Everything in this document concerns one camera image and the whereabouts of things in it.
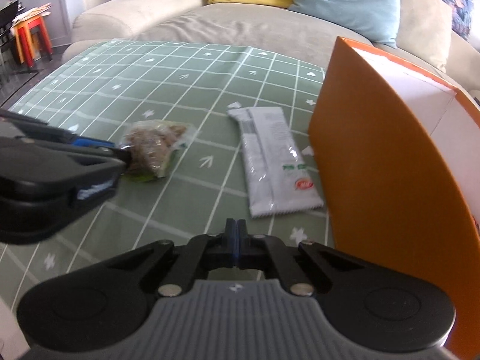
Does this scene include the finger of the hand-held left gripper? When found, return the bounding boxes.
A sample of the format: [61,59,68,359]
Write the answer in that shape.
[67,146,133,170]
[0,109,114,148]

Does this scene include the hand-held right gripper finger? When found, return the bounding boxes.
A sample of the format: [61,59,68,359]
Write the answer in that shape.
[237,219,366,296]
[107,218,238,296]

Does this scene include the clear packet of brown snack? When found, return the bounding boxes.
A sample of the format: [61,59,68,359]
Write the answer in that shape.
[120,119,196,182]

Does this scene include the orange cardboard box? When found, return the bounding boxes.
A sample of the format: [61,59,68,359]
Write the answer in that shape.
[307,36,480,359]

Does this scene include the green checked tablecloth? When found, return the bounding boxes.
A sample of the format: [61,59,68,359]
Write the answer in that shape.
[0,39,338,346]

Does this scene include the white snack packet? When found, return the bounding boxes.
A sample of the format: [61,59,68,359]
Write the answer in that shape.
[227,102,325,219]

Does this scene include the red stool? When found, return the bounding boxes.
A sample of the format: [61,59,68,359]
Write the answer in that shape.
[13,16,53,64]

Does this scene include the stack of papers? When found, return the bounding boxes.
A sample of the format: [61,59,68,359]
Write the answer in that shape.
[13,3,52,23]

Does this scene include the beige sofa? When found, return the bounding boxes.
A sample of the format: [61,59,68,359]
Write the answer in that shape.
[62,0,480,98]

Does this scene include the light blue cushion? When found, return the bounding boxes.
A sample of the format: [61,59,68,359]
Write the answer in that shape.
[289,0,401,49]

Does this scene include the patterned dark blue cushion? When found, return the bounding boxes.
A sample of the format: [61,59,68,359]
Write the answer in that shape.
[437,0,475,42]

